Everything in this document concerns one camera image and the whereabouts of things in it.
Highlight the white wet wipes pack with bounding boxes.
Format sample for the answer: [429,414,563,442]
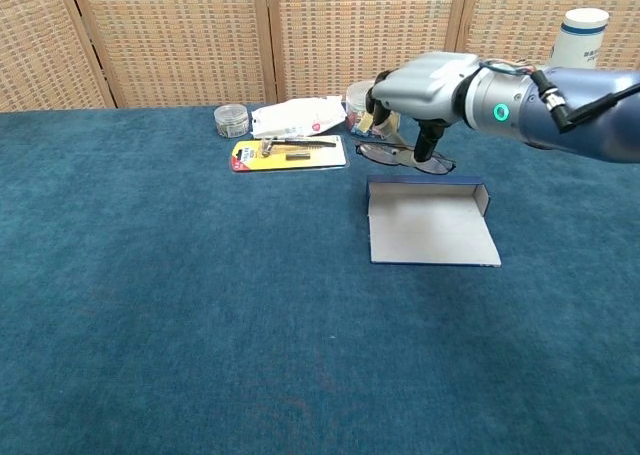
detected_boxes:
[249,94,347,139]

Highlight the woven bamboo folding screen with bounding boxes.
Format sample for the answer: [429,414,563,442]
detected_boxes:
[0,0,640,112]

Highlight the clear jar of binder clips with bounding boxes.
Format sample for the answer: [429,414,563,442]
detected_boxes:
[345,80,401,139]

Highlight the black-framed eyeglasses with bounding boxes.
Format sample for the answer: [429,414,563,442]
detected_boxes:
[349,137,457,176]

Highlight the small clear pin jar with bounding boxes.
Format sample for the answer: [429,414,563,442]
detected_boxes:
[213,103,250,139]

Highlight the blue carpet table cover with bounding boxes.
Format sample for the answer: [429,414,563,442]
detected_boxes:
[0,94,640,455]

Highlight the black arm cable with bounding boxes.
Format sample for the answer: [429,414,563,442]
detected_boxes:
[530,68,640,134]

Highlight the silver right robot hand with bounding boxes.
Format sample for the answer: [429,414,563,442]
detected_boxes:
[366,50,481,164]

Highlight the blue cardboard glasses box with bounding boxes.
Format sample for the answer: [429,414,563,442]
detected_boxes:
[365,174,503,268]

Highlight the yellow razor blister pack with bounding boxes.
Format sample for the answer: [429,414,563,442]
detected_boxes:
[230,134,349,174]

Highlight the coloured wrist wires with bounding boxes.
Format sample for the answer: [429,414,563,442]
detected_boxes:
[480,58,539,76]

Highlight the white paper cup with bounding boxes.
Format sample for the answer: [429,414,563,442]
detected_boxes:
[549,7,611,71]

